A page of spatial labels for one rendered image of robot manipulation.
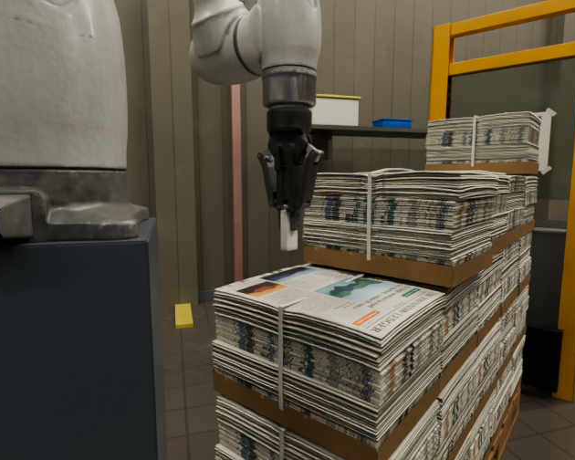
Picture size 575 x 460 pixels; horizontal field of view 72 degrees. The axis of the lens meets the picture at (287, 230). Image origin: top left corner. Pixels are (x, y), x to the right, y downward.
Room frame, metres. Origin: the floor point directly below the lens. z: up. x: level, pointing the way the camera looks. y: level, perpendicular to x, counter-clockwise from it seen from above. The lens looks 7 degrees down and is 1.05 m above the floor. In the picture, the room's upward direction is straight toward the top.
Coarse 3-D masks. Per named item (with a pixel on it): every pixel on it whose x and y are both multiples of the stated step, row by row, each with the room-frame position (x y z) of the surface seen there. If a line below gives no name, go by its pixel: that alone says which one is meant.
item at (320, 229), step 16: (320, 176) 0.97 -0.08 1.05; (336, 176) 0.94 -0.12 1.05; (352, 176) 0.91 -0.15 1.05; (320, 192) 0.96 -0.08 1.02; (336, 192) 0.93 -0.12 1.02; (352, 192) 0.90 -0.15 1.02; (320, 208) 0.96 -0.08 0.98; (336, 208) 0.93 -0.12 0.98; (352, 208) 0.90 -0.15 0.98; (304, 224) 0.99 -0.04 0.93; (320, 224) 0.96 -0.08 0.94; (336, 224) 0.92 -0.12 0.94; (352, 224) 0.90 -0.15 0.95; (304, 240) 0.99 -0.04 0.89; (320, 240) 0.96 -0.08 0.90; (336, 240) 0.92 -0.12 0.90; (352, 240) 0.90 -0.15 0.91
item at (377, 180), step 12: (372, 180) 0.88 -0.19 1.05; (360, 192) 0.89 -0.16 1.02; (372, 192) 0.87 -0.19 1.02; (360, 204) 0.89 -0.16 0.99; (372, 204) 0.87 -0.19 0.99; (360, 216) 0.89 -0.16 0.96; (372, 216) 0.87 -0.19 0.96; (360, 228) 0.88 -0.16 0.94; (372, 228) 0.86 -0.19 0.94; (360, 240) 0.88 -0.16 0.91; (372, 240) 0.86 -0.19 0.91; (360, 252) 0.89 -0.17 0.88; (372, 252) 0.87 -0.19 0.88
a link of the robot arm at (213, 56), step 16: (208, 0) 0.71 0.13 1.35; (224, 0) 0.72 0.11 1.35; (208, 16) 0.71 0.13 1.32; (224, 16) 0.71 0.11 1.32; (240, 16) 0.72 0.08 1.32; (208, 32) 0.71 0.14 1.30; (224, 32) 0.70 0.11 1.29; (192, 48) 0.77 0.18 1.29; (208, 48) 0.73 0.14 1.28; (224, 48) 0.71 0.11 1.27; (192, 64) 0.79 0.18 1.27; (208, 64) 0.75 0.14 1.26; (224, 64) 0.73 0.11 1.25; (240, 64) 0.71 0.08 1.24; (208, 80) 0.79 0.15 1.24; (224, 80) 0.77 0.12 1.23; (240, 80) 0.75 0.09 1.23
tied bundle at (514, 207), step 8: (512, 176) 1.24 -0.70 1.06; (520, 176) 1.35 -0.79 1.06; (512, 184) 1.26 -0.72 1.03; (520, 184) 1.35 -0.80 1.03; (512, 192) 1.26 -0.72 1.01; (520, 192) 1.40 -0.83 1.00; (512, 200) 1.28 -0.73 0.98; (520, 200) 1.39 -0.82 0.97; (512, 208) 1.30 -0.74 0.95; (520, 208) 1.36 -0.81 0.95; (512, 216) 1.26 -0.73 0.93; (520, 216) 1.38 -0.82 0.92; (512, 224) 1.27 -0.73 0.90; (520, 224) 1.41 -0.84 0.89
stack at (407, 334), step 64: (512, 256) 1.35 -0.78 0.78; (256, 320) 0.70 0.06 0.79; (320, 320) 0.61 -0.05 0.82; (384, 320) 0.59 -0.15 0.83; (448, 320) 0.81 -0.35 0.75; (512, 320) 1.41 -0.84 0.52; (256, 384) 0.70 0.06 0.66; (320, 384) 0.60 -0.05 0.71; (384, 384) 0.55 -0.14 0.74; (448, 384) 0.82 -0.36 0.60; (256, 448) 0.70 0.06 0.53; (320, 448) 0.61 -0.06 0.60; (448, 448) 0.84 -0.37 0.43
